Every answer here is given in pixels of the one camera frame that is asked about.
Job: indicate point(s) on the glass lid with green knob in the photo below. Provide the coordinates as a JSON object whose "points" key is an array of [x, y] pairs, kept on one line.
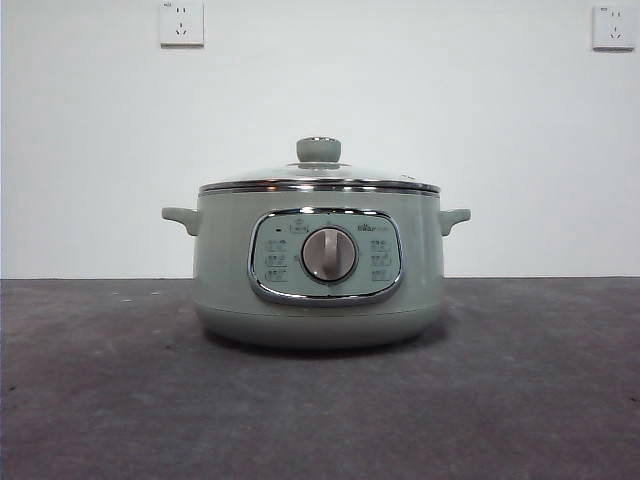
{"points": [[318, 150]]}

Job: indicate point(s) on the sage green electric cooking pot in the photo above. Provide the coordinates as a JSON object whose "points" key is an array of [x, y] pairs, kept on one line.
{"points": [[225, 280]]}

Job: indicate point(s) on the white wall socket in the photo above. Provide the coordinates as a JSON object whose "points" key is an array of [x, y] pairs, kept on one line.
{"points": [[182, 24], [611, 27]]}

